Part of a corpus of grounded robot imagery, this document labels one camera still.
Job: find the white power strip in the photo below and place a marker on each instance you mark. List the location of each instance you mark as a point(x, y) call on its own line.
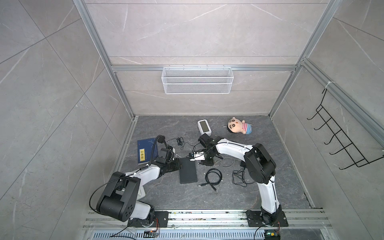
point(141, 193)

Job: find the black adapter with thin cord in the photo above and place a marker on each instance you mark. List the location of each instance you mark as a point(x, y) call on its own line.
point(180, 142)

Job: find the aluminium mounting rail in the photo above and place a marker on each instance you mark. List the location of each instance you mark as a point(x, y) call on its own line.
point(240, 219)

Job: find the white wire mesh basket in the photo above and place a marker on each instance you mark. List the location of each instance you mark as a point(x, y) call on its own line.
point(197, 80)

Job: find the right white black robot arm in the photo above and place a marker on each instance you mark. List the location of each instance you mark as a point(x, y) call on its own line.
point(260, 165)

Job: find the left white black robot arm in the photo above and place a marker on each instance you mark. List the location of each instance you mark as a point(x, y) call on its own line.
point(120, 197)

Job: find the cartoon boy plush doll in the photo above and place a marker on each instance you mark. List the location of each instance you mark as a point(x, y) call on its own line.
point(236, 126)

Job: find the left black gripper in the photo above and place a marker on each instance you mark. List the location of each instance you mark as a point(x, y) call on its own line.
point(177, 162)

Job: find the black wire hook rack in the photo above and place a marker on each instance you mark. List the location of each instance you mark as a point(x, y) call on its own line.
point(340, 136)

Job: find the black perforated box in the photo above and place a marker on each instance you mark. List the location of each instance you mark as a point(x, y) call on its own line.
point(188, 171)

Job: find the blue booklet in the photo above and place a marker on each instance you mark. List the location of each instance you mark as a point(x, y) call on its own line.
point(144, 149)

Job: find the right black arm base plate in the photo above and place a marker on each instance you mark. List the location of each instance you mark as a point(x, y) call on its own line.
point(260, 218)

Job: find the white digital clock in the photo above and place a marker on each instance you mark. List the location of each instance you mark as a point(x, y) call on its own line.
point(204, 127)

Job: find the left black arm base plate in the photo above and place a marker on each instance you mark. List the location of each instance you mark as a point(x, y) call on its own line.
point(156, 218)

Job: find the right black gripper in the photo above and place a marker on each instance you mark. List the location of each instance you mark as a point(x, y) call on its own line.
point(209, 163)

